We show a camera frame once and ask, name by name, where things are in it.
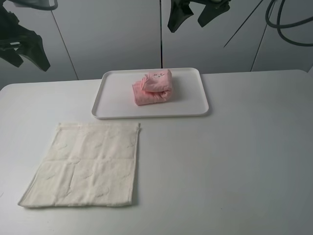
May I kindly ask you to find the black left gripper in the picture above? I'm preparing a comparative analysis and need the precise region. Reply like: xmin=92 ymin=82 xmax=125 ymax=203
xmin=0 ymin=4 xmax=50 ymax=71

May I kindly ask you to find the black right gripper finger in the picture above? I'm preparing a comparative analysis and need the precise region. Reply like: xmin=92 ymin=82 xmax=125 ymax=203
xmin=197 ymin=0 xmax=230 ymax=27
xmin=167 ymin=0 xmax=194 ymax=32

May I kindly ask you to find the pink towel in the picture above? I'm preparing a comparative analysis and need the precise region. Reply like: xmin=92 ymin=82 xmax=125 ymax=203
xmin=132 ymin=70 xmax=173 ymax=106

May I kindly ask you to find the cream white towel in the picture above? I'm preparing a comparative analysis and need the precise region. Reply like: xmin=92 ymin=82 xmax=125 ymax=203
xmin=18 ymin=122 xmax=140 ymax=208

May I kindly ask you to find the white rectangular plastic tray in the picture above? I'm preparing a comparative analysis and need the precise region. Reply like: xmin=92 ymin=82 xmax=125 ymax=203
xmin=91 ymin=68 xmax=209 ymax=119

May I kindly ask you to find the black right camera cable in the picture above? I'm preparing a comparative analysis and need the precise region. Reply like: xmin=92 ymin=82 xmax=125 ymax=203
xmin=223 ymin=0 xmax=313 ymax=47

